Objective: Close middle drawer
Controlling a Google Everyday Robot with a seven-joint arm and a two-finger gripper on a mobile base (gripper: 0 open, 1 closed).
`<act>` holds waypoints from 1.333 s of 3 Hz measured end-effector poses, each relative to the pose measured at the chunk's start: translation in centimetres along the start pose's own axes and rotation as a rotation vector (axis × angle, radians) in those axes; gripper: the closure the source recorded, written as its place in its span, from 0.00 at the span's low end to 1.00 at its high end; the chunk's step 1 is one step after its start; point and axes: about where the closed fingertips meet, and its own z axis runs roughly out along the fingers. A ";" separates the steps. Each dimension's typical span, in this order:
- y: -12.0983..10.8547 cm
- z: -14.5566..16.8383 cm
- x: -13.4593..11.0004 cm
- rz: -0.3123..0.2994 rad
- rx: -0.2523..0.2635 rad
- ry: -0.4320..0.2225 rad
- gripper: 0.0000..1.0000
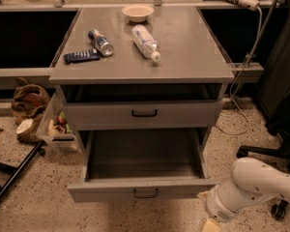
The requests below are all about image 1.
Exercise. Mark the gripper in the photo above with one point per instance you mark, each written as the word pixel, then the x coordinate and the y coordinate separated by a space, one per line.
pixel 217 209

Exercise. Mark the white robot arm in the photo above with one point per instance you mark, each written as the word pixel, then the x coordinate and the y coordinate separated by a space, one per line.
pixel 251 182

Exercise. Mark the grey bottom open drawer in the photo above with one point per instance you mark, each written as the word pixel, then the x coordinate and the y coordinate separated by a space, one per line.
pixel 124 165

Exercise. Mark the grey middle drawer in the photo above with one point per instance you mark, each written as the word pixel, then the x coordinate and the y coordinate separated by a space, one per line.
pixel 142 115

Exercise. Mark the grey drawer cabinet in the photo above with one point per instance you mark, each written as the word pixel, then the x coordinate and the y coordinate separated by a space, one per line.
pixel 191 67

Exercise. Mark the black office chair base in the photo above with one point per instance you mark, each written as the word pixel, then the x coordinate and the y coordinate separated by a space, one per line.
pixel 283 152

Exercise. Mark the clear plastic storage bin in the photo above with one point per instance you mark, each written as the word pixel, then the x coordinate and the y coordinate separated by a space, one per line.
pixel 54 129

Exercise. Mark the clear plastic water bottle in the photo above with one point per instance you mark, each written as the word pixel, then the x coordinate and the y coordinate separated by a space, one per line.
pixel 145 42

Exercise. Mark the silver blue drink can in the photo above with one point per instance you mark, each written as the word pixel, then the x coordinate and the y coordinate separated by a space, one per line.
pixel 101 43

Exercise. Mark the dark blue snack bar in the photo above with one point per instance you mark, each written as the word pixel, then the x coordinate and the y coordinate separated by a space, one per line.
pixel 82 56

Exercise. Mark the black stand leg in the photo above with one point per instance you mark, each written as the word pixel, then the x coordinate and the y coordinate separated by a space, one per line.
pixel 15 172

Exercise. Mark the brown paper bag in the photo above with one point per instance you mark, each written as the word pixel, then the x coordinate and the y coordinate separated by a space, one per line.
pixel 28 107

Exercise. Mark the beige bowl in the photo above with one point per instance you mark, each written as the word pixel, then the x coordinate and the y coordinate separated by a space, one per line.
pixel 137 13

